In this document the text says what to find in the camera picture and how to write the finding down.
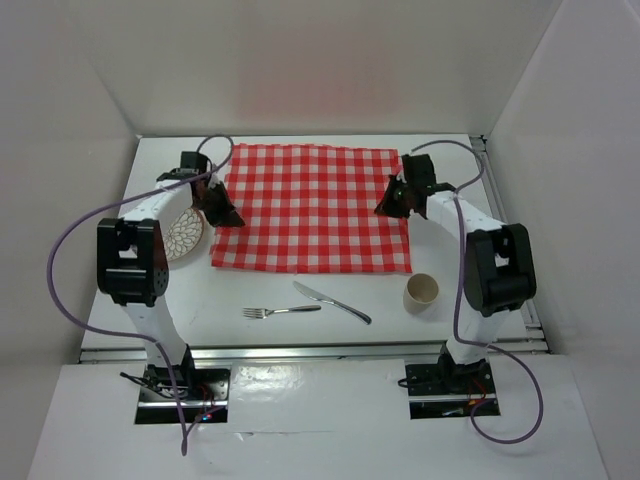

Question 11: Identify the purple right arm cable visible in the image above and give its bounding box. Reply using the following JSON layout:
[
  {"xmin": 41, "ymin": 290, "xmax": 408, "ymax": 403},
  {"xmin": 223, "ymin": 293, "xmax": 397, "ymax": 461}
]
[{"xmin": 410, "ymin": 139, "xmax": 544, "ymax": 444}]

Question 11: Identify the aluminium frame rail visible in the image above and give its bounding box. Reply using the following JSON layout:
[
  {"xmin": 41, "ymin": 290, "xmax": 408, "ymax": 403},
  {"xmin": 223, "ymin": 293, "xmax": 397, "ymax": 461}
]
[{"xmin": 83, "ymin": 138, "xmax": 536, "ymax": 365}]

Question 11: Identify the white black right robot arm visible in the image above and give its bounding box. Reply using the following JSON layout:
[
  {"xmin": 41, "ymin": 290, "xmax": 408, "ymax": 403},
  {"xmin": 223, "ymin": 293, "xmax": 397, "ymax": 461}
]
[{"xmin": 375, "ymin": 154, "xmax": 537, "ymax": 392}]

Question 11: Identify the silver table knife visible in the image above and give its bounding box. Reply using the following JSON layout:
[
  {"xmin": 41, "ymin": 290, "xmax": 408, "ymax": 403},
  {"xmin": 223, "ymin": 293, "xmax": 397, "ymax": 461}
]
[{"xmin": 293, "ymin": 281, "xmax": 372, "ymax": 325}]

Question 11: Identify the beige paper cup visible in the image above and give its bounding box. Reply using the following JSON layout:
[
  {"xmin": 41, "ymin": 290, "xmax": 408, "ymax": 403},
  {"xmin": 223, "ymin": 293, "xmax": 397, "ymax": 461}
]
[{"xmin": 403, "ymin": 273, "xmax": 440, "ymax": 315}]

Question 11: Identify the floral patterned ceramic plate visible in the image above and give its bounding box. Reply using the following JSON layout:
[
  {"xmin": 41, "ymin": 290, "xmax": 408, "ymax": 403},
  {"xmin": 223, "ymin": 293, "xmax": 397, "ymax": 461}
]
[{"xmin": 163, "ymin": 208, "xmax": 205, "ymax": 262}]

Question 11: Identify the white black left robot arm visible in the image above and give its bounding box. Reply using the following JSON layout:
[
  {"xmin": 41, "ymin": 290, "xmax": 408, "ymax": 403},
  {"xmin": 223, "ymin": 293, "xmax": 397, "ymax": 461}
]
[{"xmin": 97, "ymin": 151, "xmax": 245, "ymax": 399}]

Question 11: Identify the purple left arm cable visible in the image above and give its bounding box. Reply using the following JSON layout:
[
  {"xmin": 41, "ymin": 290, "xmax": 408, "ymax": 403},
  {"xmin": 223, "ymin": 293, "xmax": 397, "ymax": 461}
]
[{"xmin": 45, "ymin": 134, "xmax": 235, "ymax": 457}]

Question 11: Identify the red white checkered cloth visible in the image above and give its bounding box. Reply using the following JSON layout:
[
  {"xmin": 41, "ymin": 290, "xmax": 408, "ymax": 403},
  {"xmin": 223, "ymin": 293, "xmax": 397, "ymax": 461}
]
[{"xmin": 210, "ymin": 144, "xmax": 412, "ymax": 274}]

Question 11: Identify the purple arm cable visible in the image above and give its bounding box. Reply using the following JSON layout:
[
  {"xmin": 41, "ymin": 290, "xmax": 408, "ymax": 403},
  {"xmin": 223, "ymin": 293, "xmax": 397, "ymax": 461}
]
[
  {"xmin": 45, "ymin": 134, "xmax": 235, "ymax": 457},
  {"xmin": 410, "ymin": 139, "xmax": 544, "ymax": 444}
]

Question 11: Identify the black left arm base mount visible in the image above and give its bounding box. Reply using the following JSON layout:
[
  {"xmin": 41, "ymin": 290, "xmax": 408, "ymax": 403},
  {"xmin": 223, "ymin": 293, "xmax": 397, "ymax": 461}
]
[{"xmin": 119, "ymin": 358, "xmax": 231, "ymax": 425}]

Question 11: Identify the silver fork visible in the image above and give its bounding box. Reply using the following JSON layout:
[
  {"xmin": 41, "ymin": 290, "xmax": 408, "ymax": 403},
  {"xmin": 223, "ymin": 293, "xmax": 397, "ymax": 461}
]
[{"xmin": 242, "ymin": 305, "xmax": 322, "ymax": 320}]

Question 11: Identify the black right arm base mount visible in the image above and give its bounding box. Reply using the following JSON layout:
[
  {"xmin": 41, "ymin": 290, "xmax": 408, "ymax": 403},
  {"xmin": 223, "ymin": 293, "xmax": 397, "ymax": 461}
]
[{"xmin": 397, "ymin": 353, "xmax": 500, "ymax": 420}]

